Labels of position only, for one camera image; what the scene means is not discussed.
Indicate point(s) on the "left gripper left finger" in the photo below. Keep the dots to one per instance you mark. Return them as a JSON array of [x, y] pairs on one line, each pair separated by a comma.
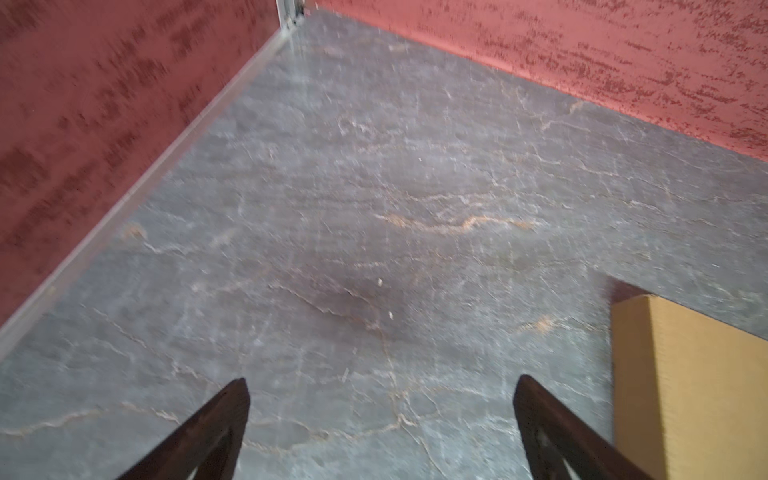
[[206, 446]]

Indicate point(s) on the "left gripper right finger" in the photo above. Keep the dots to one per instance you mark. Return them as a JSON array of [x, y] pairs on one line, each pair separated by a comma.
[[558, 444]]

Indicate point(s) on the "left aluminium corner post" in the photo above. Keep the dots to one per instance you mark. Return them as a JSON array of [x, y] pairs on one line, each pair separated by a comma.
[[290, 13]]

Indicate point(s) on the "brown cardboard box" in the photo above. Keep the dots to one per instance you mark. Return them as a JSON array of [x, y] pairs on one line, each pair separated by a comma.
[[689, 392]]

